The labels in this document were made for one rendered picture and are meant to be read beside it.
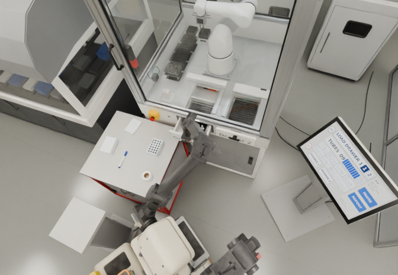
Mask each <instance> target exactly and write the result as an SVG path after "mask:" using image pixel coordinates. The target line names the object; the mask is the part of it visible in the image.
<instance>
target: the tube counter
mask: <svg viewBox="0 0 398 275"><path fill-rule="evenodd" d="M337 157H338V158H339V160H340V161H341V162H342V164H343V165H344V167H345V168H346V170H347V171H348V172H349V173H350V175H351V177H352V178H353V179H354V180H355V182H356V183H357V184H358V186H359V185H361V184H363V183H365V182H366V181H365V180H364V179H363V177H362V176H361V174H360V173H359V172H358V171H357V169H356V168H355V167H354V165H353V164H352V162H351V161H350V160H349V159H348V157H347V156H346V155H345V154H344V152H343V153H341V154H339V155H338V156H337Z"/></svg>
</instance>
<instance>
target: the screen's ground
mask: <svg viewBox="0 0 398 275"><path fill-rule="evenodd" d="M332 125H334V127H335V128H336V130H337V131H338V130H339V129H341V130H342V132H343V133H344V135H345V136H346V137H347V138H348V140H349V141H350V142H351V143H352V145H353V146H354V147H355V149H356V150H357V151H358V152H359V154H360V155H361V156H362V157H363V158H364V160H365V161H366V163H367V164H368V165H369V166H370V168H371V169H372V170H373V171H374V173H375V174H376V175H377V176H376V177H374V178H372V179H371V180H369V181H367V179H366V178H365V177H364V176H363V174H362V173H361V171H360V170H359V169H358V167H357V166H356V165H355V164H354V162H353V161H352V159H351V158H350V157H349V156H348V154H347V153H346V152H345V150H344V149H343V147H342V146H341V145H340V144H339V142H338V141H337V140H336V139H335V137H334V136H333V134H331V135H330V133H329V132H328V131H327V129H325V130H324V131H322V132H320V133H319V134H318V135H316V136H315V137H314V138H312V139H310V140H309V141H310V143H311V144H312V145H313V147H314V146H316V145H317V144H319V143H320V142H322V141H323V140H324V142H325V143H326V144H327V146H328V147H329V149H330V150H331V151H332V153H333V154H334V155H335V157H336V158H337V160H338V161H339V162H340V164H341V165H342V166H343V168H344V169H345V171H346V172H347V173H348V175H349V176H350V177H351V175H350V173H349V172H348V171H347V170H346V168H345V167H344V165H343V164H342V162H341V161H340V160H339V158H338V157H337V156H338V155H339V154H341V153H343V152H344V154H345V155H346V156H347V157H348V159H349V160H350V161H351V162H352V164H353V165H354V167H355V168H356V169H357V171H358V172H359V173H360V174H361V176H362V177H363V179H364V180H365V181H366V182H365V183H363V184H361V185H359V186H358V184H357V183H356V182H355V180H354V179H353V178H352V177H351V179H352V180H353V182H354V183H355V184H356V186H357V187H355V188H353V189H351V190H349V191H347V192H345V193H344V192H343V191H342V189H341V188H340V186H339V185H338V183H337V182H336V181H335V179H334V178H333V177H332V175H331V173H330V172H329V171H328V169H327V168H326V166H325V165H324V163H323V162H322V160H321V159H320V158H319V156H318V155H317V153H316V152H315V150H314V149H313V148H311V149H309V150H307V149H306V147H305V146H304V145H302V146H301V148H302V150H303V152H304V153H305V155H306V156H307V158H308V159H309V161H310V162H311V164H312V165H313V167H314V168H315V170H316V171H317V173H318V174H319V176H320V177H321V179H322V180H323V182H324V183H325V185H326V186H327V188H328V189H329V191H330V192H331V194H332V195H333V197H334V198H335V200H336V201H337V203H338V205H339V206H340V207H341V209H342V210H343V212H344V214H345V215H346V217H347V218H348V220H349V219H352V218H354V217H356V216H359V215H361V214H363V213H365V212H368V211H370V210H373V209H375V208H377V207H380V206H382V205H384V204H387V203H390V202H392V201H394V200H396V199H398V198H397V197H396V196H395V195H394V193H393V192H392V191H391V190H390V188H389V187H388V186H387V184H386V183H385V182H384V181H383V179H382V178H381V177H380V176H379V175H378V173H377V172H376V170H375V169H374V168H373V167H372V166H371V164H370V163H369V162H368V161H367V159H366V158H365V157H364V155H363V154H362V153H361V152H360V150H359V149H358V148H357V147H356V146H355V144H354V143H353V141H352V140H351V139H350V138H349V137H348V135H347V134H346V133H345V132H344V130H343V129H342V128H341V127H340V125H339V124H338V123H337V121H336V122H334V123H333V124H332ZM312 151H314V152H315V154H316V155H317V156H318V158H319V159H320V161H321V162H322V165H321V166H319V167H317V168H316V167H315V165H314V164H313V163H312V161H311V159H310V158H309V156H308V154H309V153H311V152H312ZM323 167H325V168H326V169H327V171H328V173H329V174H330V175H331V177H332V178H333V180H334V181H333V182H331V183H329V184H326V182H325V180H324V179H323V177H322V176H321V174H320V173H319V171H318V170H319V169H321V168H323ZM363 187H365V188H366V189H367V190H368V192H369V193H370V194H371V195H372V197H373V198H374V200H375V201H376V202H377V204H378V205H376V206H374V207H372V208H369V207H368V205H367V204H366V202H365V201H364V199H363V198H362V197H361V195H360V194H359V192H358V191H357V190H359V189H361V188H363ZM353 192H355V193H356V194H357V196H358V197H359V198H360V200H361V201H362V203H363V204H364V206H365V207H366V208H367V210H365V211H363V212H360V213H359V211H358V210H357V209H356V207H355V206H354V204H353V203H352V201H351V200H350V199H349V197H348V196H347V195H349V194H351V193H353Z"/></svg>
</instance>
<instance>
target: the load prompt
mask: <svg viewBox="0 0 398 275"><path fill-rule="evenodd" d="M333 136H334V137H335V139H336V140H337V141H338V142H339V144H340V145H341V146H342V147H343V149H344V150H345V152H346V153H347V154H348V156H349V157H350V158H351V159H352V161H353V162H354V164H355V165H356V166H357V167H358V169H359V170H360V171H361V173H362V174H363V176H364V177H365V178H366V179H367V181H369V180H371V179H372V178H374V177H376V176H377V175H376V174H375V173H374V171H373V170H372V169H371V168H370V166H369V165H368V164H367V163H366V161H365V160H364V158H363V157H362V156H361V155H360V154H359V152H358V151H357V150H356V149H355V147H354V146H353V145H352V143H351V142H350V141H349V140H348V138H347V137H346V136H345V135H344V133H343V132H342V130H341V129H339V130H338V131H337V132H335V133H334V134H333Z"/></svg>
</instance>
